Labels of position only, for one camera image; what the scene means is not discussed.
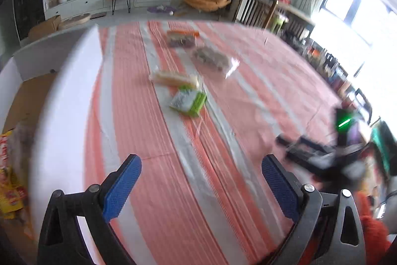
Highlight white foam box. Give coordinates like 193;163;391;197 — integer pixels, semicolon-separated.
0;24;104;265

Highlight striped orange tablecloth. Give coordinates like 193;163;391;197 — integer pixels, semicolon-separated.
84;20;352;265

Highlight window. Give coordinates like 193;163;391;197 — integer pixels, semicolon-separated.
310;0;397;92

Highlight orange topped snack bag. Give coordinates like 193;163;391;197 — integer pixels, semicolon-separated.
167;30;200;48

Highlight clutter of small items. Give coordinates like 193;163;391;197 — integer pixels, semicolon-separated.
279;29;374;123

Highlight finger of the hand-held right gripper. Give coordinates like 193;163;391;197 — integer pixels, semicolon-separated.
285;142;337;174
276;134;337;151

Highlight long beige wafer packet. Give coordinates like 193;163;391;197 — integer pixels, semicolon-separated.
149;70;200;89

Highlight cardboard box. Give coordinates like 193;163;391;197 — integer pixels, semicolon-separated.
29;16;62;42

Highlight person's right forearm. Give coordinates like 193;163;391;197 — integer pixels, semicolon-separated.
354;190;393;257

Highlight round wooden tray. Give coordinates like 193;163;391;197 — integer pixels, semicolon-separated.
58;13;91;30

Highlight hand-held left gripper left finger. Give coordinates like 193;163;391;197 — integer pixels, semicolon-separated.
37;154;142;265

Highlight yellow green stool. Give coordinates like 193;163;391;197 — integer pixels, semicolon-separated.
271;15;288;33

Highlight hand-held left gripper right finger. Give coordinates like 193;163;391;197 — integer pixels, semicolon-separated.
261;154;366;265

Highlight dark green box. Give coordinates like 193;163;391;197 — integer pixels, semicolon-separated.
370;120;397;180

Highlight clear bag dark snacks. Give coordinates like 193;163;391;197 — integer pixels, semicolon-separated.
191;46;240;78

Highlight dark wooden table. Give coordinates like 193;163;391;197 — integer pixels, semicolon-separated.
234;0;316;36

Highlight green white snack packet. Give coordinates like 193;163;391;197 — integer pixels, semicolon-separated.
169;85;208;118

